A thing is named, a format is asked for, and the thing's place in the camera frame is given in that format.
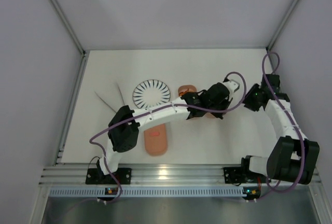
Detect light pink lid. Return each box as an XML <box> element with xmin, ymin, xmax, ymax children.
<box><xmin>205</xmin><ymin>113</ymin><xmax>225</xmax><ymax>119</ymax></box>

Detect pink divided lunch box tray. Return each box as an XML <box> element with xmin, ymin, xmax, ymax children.
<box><xmin>178</xmin><ymin>85</ymin><xmax>197</xmax><ymax>95</ymax></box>

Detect pink lunch box lid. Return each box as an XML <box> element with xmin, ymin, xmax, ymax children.
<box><xmin>144</xmin><ymin>124</ymin><xmax>168</xmax><ymax>156</ymax></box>

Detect metal serving tongs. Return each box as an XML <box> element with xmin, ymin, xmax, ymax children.
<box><xmin>94</xmin><ymin>81</ymin><xmax>126</xmax><ymax>113</ymax></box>

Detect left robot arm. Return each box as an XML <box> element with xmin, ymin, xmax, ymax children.
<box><xmin>97</xmin><ymin>78</ymin><xmax>240</xmax><ymax>175</ymax></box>

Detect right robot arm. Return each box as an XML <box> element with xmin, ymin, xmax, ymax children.
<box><xmin>242</xmin><ymin>74</ymin><xmax>320</xmax><ymax>185</ymax></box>

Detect blue striped white plate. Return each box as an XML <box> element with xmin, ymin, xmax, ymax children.
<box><xmin>132</xmin><ymin>79</ymin><xmax>171</xmax><ymax>108</ymax></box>

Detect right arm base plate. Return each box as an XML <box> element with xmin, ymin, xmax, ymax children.
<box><xmin>223</xmin><ymin>166</ymin><xmax>266</xmax><ymax>185</ymax></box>

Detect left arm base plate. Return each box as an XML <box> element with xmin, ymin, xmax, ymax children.
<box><xmin>85</xmin><ymin>168</ymin><xmax>132</xmax><ymax>185</ymax></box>

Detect aluminium mounting rail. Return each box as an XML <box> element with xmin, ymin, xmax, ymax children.
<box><xmin>38</xmin><ymin>163</ymin><xmax>322</xmax><ymax>186</ymax></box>

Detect left aluminium frame post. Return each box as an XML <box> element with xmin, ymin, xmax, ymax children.
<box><xmin>35</xmin><ymin>0</ymin><xmax>86</xmax><ymax>56</ymax></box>

